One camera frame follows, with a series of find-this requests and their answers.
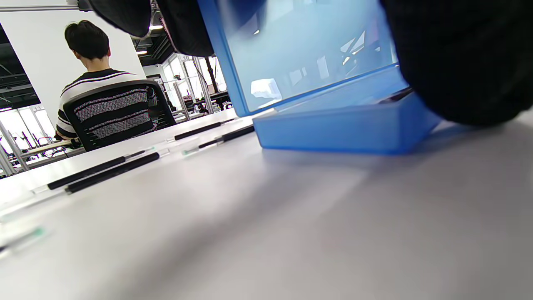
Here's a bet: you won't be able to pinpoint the person's left hand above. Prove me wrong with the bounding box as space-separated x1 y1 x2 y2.
89 0 533 126

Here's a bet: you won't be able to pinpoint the single black pen refill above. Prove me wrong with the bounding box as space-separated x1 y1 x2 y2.
377 87 413 105

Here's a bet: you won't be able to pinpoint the blue translucent stationery box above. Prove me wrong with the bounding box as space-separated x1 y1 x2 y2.
198 0 442 155

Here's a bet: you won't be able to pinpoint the black pen refills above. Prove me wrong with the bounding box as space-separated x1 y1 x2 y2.
0 118 255 257

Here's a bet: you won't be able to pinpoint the black mesh office chair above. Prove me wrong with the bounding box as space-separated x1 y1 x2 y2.
62 79 176 153

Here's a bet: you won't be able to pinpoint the white office desk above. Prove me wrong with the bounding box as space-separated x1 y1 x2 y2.
0 121 84 178

